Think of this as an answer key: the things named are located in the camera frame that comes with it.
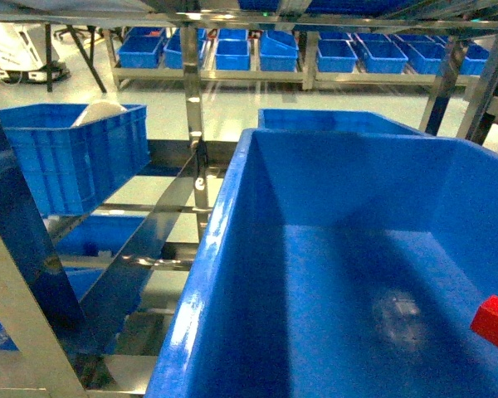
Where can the red magnetic block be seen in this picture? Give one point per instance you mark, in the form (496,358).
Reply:
(485,321)

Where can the large blue crate right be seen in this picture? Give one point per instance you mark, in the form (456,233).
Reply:
(341,265)

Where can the blue crate behind large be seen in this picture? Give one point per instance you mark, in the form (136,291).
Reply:
(342,121)

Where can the background rack of bins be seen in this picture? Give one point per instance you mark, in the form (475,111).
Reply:
(306,73)

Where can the white round object in crate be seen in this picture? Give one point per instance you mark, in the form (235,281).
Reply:
(98,110)

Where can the blue crate upper left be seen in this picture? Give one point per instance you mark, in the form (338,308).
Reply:
(72,169)

